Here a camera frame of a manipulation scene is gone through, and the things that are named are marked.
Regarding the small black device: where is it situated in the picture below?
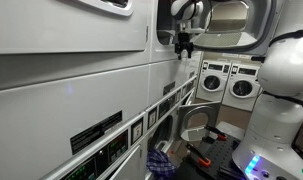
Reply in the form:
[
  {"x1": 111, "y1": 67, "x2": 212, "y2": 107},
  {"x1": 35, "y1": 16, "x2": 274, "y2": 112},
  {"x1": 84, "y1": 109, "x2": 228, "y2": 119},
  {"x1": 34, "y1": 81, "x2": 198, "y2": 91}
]
[{"x1": 250, "y1": 55, "x2": 266, "y2": 63}]

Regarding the white front-load washer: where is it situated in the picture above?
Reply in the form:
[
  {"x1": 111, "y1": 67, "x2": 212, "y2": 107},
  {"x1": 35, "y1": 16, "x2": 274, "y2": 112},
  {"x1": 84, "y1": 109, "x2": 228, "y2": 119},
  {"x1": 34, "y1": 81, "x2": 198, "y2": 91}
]
[
  {"x1": 195, "y1": 59, "x2": 232, "y2": 103},
  {"x1": 221, "y1": 63, "x2": 262, "y2": 113}
]

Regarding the white dryer door with window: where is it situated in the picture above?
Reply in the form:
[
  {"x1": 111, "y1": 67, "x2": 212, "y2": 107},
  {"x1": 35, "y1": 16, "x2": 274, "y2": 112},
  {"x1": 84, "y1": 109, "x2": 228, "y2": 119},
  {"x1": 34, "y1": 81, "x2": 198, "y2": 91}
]
[
  {"x1": 190, "y1": 0, "x2": 280, "y2": 58},
  {"x1": 176, "y1": 101, "x2": 223, "y2": 144}
]

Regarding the blue plaid cloth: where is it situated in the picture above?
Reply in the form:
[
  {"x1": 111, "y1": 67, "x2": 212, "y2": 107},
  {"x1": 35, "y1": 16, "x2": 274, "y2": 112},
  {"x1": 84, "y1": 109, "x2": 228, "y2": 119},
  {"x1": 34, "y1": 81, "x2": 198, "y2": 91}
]
[{"x1": 145, "y1": 146, "x2": 178, "y2": 180}]

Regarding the white stacked dryer unit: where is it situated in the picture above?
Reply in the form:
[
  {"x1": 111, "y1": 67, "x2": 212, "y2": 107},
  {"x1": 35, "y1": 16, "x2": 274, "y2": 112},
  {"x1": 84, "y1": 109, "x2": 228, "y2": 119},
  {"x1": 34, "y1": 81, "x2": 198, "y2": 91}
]
[
  {"x1": 143, "y1": 0, "x2": 189, "y2": 180},
  {"x1": 182, "y1": 49, "x2": 203, "y2": 109},
  {"x1": 0, "y1": 0, "x2": 150, "y2": 180}
]

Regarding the black mounting bracket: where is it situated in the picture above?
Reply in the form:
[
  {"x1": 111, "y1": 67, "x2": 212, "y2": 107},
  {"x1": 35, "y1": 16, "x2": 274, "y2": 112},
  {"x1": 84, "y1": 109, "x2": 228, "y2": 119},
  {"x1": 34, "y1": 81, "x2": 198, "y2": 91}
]
[{"x1": 218, "y1": 165, "x2": 247, "y2": 180}]

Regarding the black clamp orange handle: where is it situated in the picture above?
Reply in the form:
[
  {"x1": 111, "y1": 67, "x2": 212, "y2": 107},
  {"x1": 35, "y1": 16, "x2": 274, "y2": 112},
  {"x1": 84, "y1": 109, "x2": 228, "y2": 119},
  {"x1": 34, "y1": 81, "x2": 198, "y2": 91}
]
[
  {"x1": 204, "y1": 123, "x2": 229, "y2": 142},
  {"x1": 185, "y1": 143, "x2": 213, "y2": 168}
]

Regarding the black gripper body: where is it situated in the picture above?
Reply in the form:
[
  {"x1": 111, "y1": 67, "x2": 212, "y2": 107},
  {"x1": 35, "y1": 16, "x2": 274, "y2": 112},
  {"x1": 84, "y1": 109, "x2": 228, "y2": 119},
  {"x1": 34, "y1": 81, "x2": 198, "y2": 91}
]
[{"x1": 174, "y1": 32, "x2": 194, "y2": 48}]

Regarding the black perforated mounting board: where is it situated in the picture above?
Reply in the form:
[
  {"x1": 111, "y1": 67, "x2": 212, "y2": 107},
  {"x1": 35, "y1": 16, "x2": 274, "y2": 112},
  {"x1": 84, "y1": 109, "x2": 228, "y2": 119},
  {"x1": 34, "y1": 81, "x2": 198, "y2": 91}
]
[{"x1": 172, "y1": 133, "x2": 249, "y2": 180}]

